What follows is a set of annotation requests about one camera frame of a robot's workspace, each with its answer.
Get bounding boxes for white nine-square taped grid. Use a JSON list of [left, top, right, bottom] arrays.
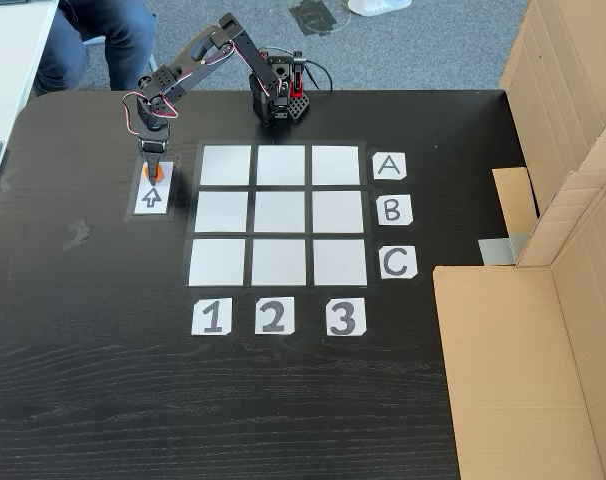
[[185, 141, 379, 296]]

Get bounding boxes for white arrow paper sheet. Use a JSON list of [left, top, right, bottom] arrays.
[[125, 153, 183, 224]]

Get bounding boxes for person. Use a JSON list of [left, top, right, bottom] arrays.
[[31, 0, 159, 97]]

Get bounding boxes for red and black bar clamp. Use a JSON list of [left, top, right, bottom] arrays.
[[290, 49, 308, 100]]

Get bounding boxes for white desk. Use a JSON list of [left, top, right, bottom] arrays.
[[0, 0, 60, 216]]

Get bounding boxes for paper label number 1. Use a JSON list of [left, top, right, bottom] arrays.
[[191, 298, 233, 336]]

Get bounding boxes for paper label number 2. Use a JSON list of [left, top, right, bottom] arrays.
[[254, 296, 296, 335]]

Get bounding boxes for black floor tape patch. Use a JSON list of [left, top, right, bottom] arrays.
[[287, 0, 352, 39]]

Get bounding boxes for paper label letter A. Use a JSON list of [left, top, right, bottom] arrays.
[[372, 153, 408, 180]]

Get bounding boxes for paper label number 3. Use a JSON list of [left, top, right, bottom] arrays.
[[325, 297, 368, 337]]

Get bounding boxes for paper label letter B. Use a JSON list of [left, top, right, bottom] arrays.
[[376, 194, 414, 226]]

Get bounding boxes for person's white shoe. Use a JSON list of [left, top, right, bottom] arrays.
[[347, 0, 413, 16]]

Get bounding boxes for paper label letter C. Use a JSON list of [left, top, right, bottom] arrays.
[[379, 245, 418, 280]]

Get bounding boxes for grey chair frame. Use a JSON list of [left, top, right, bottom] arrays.
[[82, 34, 167, 92]]

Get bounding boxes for black power cable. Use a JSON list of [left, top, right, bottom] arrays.
[[302, 59, 334, 92]]

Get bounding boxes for grey duct tape strip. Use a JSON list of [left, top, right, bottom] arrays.
[[477, 232, 529, 266]]

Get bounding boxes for brown cardboard box wall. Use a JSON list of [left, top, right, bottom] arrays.
[[432, 172, 606, 480], [491, 0, 606, 269]]

